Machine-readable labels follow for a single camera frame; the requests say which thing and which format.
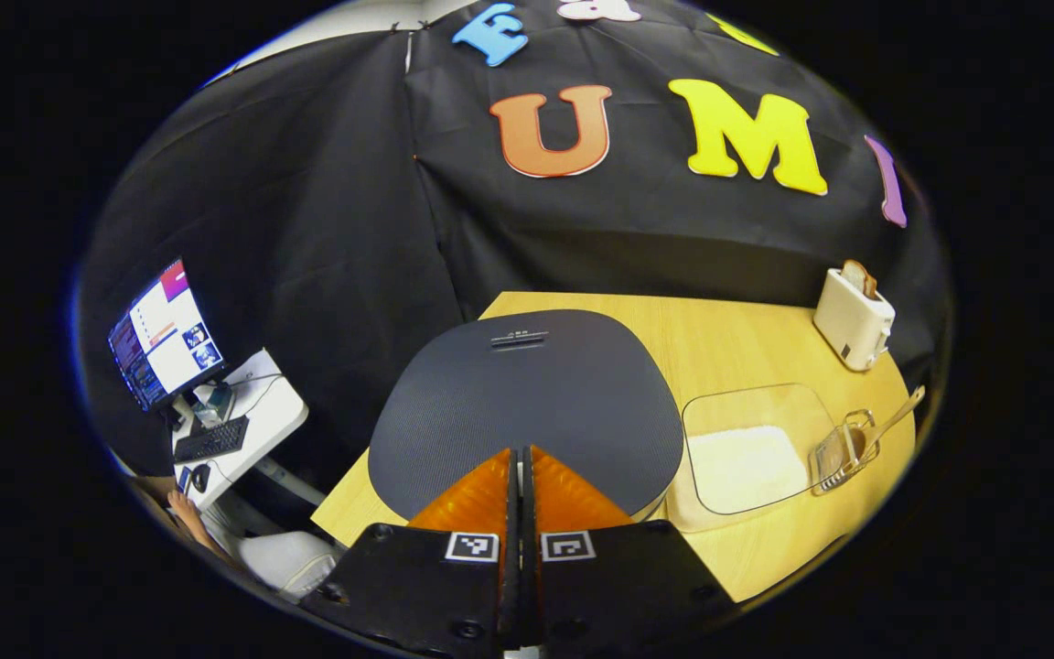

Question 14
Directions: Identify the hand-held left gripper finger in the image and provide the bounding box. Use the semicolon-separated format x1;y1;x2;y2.
522;445;737;653
300;447;521;655

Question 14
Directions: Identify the dark lidded silver rice cooker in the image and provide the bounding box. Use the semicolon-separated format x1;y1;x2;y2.
368;308;685;524

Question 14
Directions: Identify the clear plastic rice container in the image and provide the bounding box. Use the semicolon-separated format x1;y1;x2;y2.
681;383;839;518

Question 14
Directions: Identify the clear wire chopstick holder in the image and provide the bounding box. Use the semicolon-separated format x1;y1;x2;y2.
809;409;880;496

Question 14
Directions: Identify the wooden spoon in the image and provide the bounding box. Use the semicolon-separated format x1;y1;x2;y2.
843;385;927;468

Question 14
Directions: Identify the white side desk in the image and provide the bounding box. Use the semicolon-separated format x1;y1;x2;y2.
170;348;310;510

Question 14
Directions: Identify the black keyboard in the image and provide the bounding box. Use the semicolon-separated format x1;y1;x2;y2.
173;416;251;463

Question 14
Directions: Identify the small greenish box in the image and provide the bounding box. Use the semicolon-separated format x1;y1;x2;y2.
193;383;236;427

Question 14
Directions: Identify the black backdrop cloth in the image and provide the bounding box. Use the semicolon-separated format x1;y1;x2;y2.
79;0;949;477

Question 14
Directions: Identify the white toaster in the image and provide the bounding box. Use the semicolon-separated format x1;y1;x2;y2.
812;267;897;372

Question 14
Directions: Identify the computer monitor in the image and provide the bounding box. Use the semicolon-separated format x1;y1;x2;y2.
107;257;226;413

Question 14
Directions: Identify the toasted bread slice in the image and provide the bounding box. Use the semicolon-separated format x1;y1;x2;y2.
841;259;879;300

